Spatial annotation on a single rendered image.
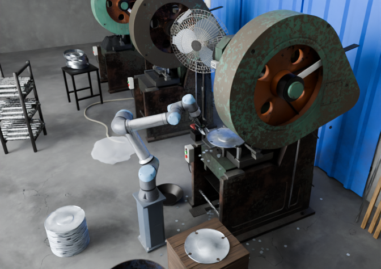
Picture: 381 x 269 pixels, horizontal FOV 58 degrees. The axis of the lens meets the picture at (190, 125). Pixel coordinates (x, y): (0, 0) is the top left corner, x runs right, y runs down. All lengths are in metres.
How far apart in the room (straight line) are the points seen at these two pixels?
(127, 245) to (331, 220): 1.71
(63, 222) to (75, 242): 0.18
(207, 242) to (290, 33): 1.38
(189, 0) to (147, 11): 0.43
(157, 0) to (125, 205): 1.93
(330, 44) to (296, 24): 0.31
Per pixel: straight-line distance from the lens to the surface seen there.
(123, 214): 3.14
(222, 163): 2.55
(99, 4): 5.09
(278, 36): 1.92
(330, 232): 3.12
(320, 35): 2.13
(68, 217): 2.85
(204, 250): 2.31
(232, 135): 2.62
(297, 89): 2.05
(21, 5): 8.59
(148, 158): 2.52
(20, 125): 4.35
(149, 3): 3.45
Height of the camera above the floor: 2.07
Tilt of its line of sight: 28 degrees down
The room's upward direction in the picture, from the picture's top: 1 degrees counter-clockwise
